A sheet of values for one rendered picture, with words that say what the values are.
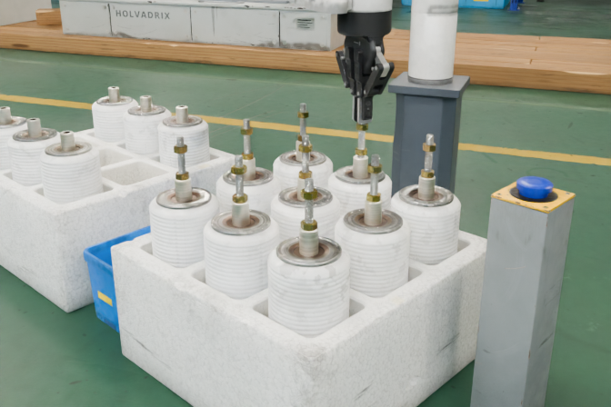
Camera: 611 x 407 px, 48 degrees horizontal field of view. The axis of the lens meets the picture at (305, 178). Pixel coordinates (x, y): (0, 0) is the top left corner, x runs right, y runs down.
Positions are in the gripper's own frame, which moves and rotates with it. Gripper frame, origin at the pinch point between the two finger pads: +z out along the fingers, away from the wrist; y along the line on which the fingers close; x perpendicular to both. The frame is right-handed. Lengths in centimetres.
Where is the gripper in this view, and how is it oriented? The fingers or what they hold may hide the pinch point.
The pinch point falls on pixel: (362, 108)
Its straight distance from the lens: 100.0
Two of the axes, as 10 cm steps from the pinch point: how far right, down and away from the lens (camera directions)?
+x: -9.0, 1.6, -4.0
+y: -4.3, -3.1, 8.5
